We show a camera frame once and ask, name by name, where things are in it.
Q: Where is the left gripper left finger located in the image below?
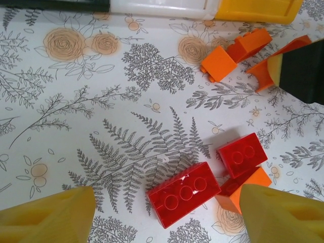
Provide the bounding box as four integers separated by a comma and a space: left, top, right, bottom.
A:
0, 186, 96, 243

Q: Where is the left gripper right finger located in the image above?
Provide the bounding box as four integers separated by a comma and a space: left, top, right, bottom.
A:
240, 184, 324, 243

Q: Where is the orange arch lego brick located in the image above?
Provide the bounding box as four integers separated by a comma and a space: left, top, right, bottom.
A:
246, 34, 312, 93

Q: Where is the long red lego brick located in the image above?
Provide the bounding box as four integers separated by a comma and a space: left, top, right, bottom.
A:
146, 161, 221, 230

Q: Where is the yellow plastic bin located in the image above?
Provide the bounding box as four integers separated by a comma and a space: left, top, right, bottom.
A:
214, 0, 304, 25

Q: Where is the floral patterned table cover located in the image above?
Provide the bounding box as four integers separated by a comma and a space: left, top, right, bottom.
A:
0, 0, 324, 243

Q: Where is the white plastic bin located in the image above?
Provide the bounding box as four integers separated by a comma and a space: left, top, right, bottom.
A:
108, 0, 221, 20

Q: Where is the black plastic bin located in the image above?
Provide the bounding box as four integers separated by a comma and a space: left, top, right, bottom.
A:
0, 0, 111, 13

